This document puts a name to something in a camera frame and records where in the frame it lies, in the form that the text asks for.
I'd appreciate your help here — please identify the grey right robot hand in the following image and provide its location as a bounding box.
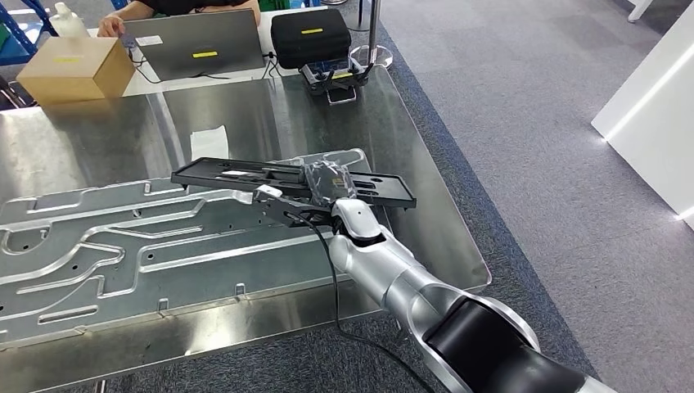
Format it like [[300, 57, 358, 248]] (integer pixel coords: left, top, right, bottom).
[[300, 159, 359, 208]]

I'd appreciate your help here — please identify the person's hand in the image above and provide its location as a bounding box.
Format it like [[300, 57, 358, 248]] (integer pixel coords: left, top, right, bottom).
[[97, 13, 127, 38]]

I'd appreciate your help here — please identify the long black plastic part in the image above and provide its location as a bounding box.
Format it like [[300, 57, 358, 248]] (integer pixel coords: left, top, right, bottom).
[[170, 157, 417, 210]]

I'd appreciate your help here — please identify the stainless steel workbench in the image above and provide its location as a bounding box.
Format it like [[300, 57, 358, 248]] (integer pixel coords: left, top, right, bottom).
[[0, 65, 493, 393]]

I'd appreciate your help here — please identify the blue metal shelf rack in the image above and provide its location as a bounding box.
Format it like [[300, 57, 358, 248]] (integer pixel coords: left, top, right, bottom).
[[0, 0, 58, 66]]

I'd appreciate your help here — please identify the white plastic bottle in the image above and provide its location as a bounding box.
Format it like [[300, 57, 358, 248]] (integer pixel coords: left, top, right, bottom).
[[48, 1, 91, 40]]

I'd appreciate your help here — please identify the brown cardboard box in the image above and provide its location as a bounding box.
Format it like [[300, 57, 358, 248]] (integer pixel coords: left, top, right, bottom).
[[16, 36, 137, 106]]

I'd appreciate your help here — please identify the person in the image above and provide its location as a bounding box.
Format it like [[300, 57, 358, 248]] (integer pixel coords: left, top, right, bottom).
[[97, 0, 263, 38]]

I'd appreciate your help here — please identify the black remote controller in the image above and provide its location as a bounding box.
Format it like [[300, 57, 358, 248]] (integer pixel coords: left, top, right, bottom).
[[299, 56, 375, 105]]

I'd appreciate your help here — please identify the grey laptop with yellow sticker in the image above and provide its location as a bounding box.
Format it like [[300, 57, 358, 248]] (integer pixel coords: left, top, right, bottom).
[[121, 7, 267, 83]]

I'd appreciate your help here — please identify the white paper sheet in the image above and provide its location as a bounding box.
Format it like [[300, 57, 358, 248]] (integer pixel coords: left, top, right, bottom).
[[189, 125, 230, 162]]

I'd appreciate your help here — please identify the black case with yellow sticker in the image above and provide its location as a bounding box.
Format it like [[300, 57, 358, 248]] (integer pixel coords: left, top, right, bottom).
[[269, 7, 353, 70]]

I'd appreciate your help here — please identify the stamped galvanized metal plate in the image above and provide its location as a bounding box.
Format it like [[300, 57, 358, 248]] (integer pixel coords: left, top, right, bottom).
[[0, 147, 381, 348]]

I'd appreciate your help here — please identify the metal pole stand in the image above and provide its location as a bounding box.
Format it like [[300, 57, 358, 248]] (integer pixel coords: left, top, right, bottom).
[[349, 0, 394, 69]]

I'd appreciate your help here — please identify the white panel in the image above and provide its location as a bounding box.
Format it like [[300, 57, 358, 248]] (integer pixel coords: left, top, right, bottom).
[[591, 0, 694, 232]]

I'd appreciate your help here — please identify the white furniture leg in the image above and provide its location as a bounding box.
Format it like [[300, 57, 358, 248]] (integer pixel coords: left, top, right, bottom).
[[628, 0, 655, 23]]

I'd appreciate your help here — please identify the black desk cable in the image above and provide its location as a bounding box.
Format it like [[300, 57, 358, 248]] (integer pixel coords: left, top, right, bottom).
[[129, 51, 163, 85]]

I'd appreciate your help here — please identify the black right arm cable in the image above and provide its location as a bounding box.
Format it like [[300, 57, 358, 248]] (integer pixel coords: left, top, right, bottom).
[[286, 212, 438, 393]]

